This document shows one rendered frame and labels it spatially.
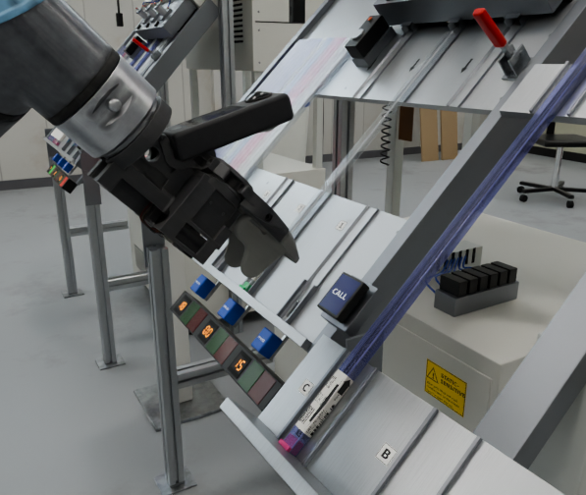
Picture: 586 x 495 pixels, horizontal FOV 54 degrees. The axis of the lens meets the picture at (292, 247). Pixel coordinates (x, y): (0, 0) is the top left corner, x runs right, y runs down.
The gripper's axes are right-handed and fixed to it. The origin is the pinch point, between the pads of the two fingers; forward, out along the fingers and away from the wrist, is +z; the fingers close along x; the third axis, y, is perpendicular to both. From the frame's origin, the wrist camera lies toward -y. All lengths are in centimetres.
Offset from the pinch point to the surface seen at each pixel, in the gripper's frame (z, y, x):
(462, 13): 11, -47, -18
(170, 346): 38, 25, -71
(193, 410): 76, 41, -100
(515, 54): 10.4, -37.7, -2.4
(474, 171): 14.0, -22.1, 0.2
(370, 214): 13.2, -12.0, -9.7
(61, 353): 56, 61, -161
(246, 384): 14.1, 15.0, -9.9
